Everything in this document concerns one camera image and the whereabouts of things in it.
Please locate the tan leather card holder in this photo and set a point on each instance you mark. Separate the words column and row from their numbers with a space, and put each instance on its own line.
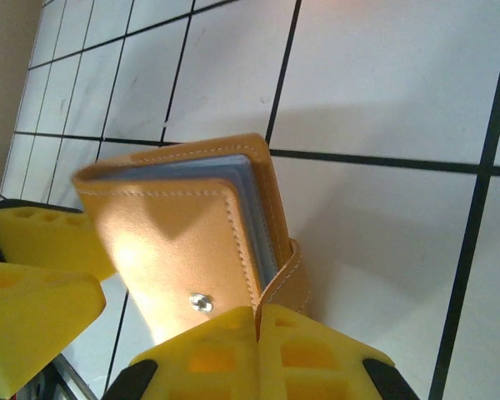
column 171, row 250

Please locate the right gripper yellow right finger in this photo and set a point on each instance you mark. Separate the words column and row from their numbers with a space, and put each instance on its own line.
column 316, row 366

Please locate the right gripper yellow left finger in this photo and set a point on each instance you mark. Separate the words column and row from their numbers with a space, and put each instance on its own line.
column 216, row 366

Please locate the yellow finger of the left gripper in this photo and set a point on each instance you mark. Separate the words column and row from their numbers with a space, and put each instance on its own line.
column 33, row 316
column 46, row 241

